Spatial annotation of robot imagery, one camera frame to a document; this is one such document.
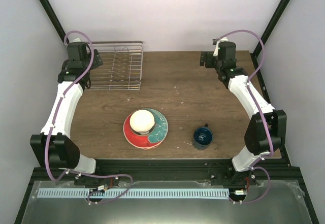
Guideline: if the black aluminium frame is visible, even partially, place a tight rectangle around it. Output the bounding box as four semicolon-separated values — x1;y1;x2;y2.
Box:
15;0;319;223

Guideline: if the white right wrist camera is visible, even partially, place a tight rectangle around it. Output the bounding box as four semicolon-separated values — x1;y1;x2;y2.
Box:
213;37;228;57

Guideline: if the red and teal plate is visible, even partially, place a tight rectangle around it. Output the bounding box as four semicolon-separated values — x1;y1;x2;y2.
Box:
123;108;168;150

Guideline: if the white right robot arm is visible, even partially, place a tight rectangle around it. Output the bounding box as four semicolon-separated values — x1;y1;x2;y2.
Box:
200;40;287;185

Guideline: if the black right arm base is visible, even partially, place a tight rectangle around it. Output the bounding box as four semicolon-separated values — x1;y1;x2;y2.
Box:
208;164;252;187

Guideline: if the dark blue mug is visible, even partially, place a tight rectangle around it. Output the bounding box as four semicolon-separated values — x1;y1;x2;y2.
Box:
192;123;214;150

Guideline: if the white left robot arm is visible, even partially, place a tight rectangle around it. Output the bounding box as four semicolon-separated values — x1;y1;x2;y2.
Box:
30;39;104;185

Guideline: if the white bowl with blue rim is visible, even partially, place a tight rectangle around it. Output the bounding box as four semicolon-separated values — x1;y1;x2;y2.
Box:
129;109;155;135

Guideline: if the light blue slotted strip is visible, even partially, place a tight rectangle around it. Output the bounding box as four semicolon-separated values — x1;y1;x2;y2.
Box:
37;188;230;200

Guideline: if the wire dish rack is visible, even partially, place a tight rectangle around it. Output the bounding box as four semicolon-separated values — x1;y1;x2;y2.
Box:
90;41;143;90

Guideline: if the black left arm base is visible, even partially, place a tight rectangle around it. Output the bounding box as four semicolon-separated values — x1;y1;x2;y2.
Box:
74;174;119;188

